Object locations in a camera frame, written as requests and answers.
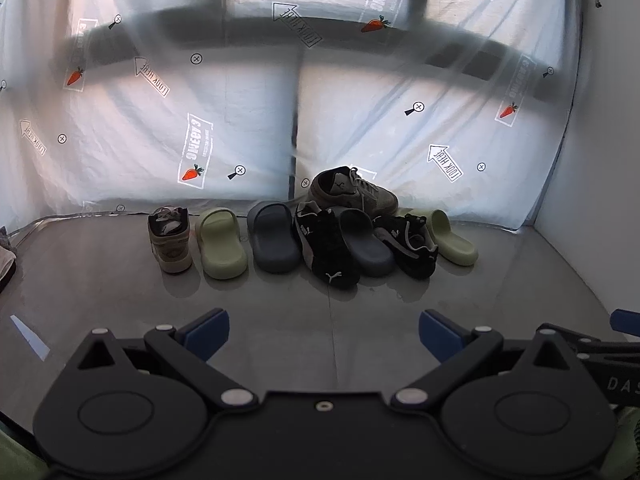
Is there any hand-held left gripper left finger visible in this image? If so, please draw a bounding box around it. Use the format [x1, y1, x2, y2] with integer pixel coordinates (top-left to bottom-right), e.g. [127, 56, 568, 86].
[67, 308, 258, 411]

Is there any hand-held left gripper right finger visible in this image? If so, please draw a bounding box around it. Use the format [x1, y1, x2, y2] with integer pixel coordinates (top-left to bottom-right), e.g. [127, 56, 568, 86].
[392, 309, 591, 411]

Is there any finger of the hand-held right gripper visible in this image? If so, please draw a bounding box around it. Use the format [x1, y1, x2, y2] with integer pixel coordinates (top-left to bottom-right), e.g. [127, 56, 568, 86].
[610, 309, 640, 336]
[552, 326, 640, 361]

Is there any light green slide sandal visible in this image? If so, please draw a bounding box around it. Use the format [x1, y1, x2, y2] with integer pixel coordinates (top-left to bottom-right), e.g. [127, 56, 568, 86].
[407, 208, 479, 267]
[195, 207, 249, 280]

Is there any black suede sneaker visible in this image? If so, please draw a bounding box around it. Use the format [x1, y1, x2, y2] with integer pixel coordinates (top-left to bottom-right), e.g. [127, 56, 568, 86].
[372, 213, 440, 280]
[293, 201, 361, 291]

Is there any tan suede sneaker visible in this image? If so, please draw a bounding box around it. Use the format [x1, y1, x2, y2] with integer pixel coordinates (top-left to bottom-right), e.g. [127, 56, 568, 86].
[147, 205, 193, 275]
[307, 166, 399, 217]

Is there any dark grey slide sandal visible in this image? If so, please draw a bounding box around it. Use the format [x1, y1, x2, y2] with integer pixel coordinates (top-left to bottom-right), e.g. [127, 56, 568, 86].
[246, 201, 303, 274]
[337, 208, 396, 277]

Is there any beige crumpled cloth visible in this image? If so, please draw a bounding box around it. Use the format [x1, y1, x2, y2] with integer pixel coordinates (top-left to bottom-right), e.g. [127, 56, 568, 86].
[0, 240, 18, 291]

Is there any printed white backdrop sheet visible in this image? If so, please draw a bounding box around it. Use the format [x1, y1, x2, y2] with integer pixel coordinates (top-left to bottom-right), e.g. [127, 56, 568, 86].
[0, 0, 583, 233]

